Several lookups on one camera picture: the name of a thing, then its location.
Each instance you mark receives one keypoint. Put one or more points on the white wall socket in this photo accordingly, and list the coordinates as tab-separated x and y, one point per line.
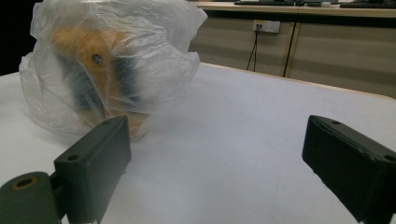
267	26

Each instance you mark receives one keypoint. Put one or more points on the translucent white plastic bag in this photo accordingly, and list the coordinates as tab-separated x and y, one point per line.
162	62

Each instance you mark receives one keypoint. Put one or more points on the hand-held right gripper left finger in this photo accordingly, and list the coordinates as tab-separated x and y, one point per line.
93	168

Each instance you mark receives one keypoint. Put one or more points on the orange and black plush toy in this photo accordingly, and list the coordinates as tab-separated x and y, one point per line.
99	62

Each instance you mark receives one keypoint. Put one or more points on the beige wooden desk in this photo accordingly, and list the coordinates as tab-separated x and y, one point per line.
342	53

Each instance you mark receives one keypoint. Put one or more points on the white computer mouse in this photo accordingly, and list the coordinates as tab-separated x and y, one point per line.
326	3

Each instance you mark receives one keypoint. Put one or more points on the black keyboard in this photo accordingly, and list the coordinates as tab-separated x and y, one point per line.
367	5
264	2

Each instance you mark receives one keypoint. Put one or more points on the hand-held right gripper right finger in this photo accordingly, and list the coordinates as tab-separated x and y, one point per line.
351	161

